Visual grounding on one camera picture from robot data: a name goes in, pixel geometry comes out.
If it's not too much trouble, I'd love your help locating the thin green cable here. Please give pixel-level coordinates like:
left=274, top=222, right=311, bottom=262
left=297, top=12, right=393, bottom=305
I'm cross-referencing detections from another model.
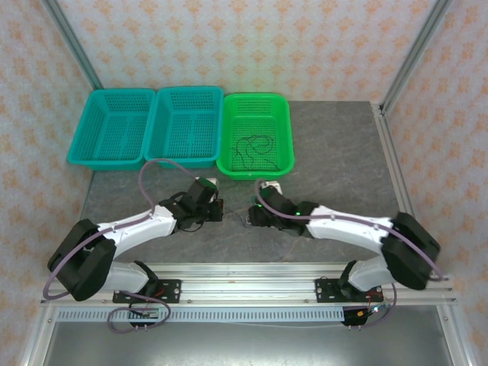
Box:
left=223, top=210, right=251, bottom=229

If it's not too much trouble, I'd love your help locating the thin black cable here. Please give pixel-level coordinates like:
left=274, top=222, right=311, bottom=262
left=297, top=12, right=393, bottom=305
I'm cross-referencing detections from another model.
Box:
left=224, top=135, right=284, bottom=173

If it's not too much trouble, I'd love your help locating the teal plastic basket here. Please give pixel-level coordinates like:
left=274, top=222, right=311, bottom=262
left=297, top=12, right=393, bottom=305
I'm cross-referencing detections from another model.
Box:
left=143, top=85, right=225, bottom=170
left=66, top=88, right=156, bottom=172

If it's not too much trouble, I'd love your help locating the green plastic basket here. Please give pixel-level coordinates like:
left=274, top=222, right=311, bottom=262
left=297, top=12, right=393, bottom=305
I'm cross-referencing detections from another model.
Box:
left=216, top=92, right=295, bottom=181

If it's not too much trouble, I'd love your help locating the small electronics board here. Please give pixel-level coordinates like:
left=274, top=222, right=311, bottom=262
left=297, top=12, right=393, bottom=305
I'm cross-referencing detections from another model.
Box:
left=356, top=303, right=384, bottom=318
left=131, top=307, right=159, bottom=320

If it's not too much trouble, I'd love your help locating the grey metal shelf panel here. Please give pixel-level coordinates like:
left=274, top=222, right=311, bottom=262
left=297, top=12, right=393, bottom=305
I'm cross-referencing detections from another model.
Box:
left=41, top=322, right=454, bottom=366

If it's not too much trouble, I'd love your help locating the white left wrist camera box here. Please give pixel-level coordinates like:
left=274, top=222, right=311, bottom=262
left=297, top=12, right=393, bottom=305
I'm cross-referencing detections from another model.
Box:
left=194, top=175, right=221, bottom=191

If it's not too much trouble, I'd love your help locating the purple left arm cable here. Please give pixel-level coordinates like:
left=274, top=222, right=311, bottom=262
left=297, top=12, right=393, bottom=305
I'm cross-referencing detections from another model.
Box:
left=43, top=158, right=201, bottom=333

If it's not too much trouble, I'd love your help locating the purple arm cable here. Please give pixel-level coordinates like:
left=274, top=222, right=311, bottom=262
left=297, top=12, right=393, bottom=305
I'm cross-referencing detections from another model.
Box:
left=253, top=178, right=450, bottom=329
left=43, top=158, right=201, bottom=333

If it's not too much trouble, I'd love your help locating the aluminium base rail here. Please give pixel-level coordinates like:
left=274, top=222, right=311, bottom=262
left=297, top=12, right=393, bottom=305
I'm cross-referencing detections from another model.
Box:
left=40, top=262, right=458, bottom=306

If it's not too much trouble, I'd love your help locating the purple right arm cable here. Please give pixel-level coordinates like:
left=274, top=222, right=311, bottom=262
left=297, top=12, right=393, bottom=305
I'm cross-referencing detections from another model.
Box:
left=253, top=178, right=450, bottom=329

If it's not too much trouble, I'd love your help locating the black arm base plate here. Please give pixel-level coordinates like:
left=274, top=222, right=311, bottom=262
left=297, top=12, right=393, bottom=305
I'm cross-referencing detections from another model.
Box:
left=315, top=278, right=384, bottom=304
left=113, top=279, right=182, bottom=304

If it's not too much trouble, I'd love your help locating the slotted grey cable duct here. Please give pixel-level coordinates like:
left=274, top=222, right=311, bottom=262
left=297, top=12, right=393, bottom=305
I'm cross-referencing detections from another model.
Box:
left=56, top=307, right=346, bottom=323

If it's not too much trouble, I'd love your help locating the aluminium table side rail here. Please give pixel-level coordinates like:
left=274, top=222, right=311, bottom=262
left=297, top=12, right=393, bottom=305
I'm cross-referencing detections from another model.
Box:
left=373, top=101, right=458, bottom=302

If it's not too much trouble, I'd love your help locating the aluminium frame post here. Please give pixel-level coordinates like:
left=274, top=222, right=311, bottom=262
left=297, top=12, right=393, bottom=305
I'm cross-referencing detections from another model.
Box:
left=18, top=304, right=59, bottom=366
left=437, top=304, right=480, bottom=366
left=41, top=0, right=104, bottom=91
left=380, top=0, right=455, bottom=116

